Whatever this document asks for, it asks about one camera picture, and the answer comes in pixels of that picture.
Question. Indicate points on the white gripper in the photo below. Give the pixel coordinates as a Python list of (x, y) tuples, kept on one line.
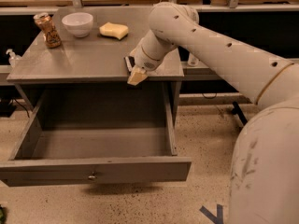
[(144, 61)]

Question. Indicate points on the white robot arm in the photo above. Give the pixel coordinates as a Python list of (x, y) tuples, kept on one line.
[(264, 172)]

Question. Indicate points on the open grey top drawer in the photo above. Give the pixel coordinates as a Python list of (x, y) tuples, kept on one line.
[(118, 155)]

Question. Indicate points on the round metal drawer knob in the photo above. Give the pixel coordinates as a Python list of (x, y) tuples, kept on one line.
[(92, 176)]

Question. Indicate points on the yellow sponge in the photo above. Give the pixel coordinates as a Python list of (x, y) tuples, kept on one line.
[(118, 31)]

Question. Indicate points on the grey cabinet desk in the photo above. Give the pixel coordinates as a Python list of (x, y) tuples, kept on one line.
[(83, 83)]

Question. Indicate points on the white ceramic bowl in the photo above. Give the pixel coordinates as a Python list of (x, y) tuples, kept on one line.
[(78, 24)]

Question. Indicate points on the black rolling stand base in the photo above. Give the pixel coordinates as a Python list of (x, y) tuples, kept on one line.
[(238, 111)]

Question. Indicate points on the clear sanitizer pump bottle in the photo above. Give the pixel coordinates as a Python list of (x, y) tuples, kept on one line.
[(13, 57)]

